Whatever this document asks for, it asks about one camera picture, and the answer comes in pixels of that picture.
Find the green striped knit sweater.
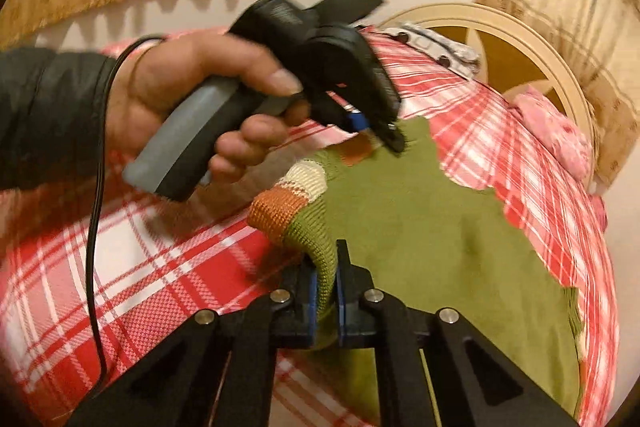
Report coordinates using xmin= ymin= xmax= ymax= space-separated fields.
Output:
xmin=247 ymin=117 xmax=582 ymax=415

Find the pink floral pillow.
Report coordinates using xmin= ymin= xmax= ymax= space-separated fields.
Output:
xmin=510 ymin=86 xmax=592 ymax=182

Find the person's left hand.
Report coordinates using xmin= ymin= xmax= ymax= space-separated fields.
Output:
xmin=106 ymin=29 xmax=309 ymax=183

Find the dark jacket left forearm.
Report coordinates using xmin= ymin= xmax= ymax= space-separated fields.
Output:
xmin=0 ymin=48 xmax=115 ymax=191

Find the cream wooden headboard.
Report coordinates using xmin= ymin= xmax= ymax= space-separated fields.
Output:
xmin=376 ymin=2 xmax=599 ymax=188

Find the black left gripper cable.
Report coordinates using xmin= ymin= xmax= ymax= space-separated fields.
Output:
xmin=84 ymin=34 xmax=170 ymax=396

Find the red plaid bed cover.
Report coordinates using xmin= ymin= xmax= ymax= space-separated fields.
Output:
xmin=1 ymin=30 xmax=620 ymax=426

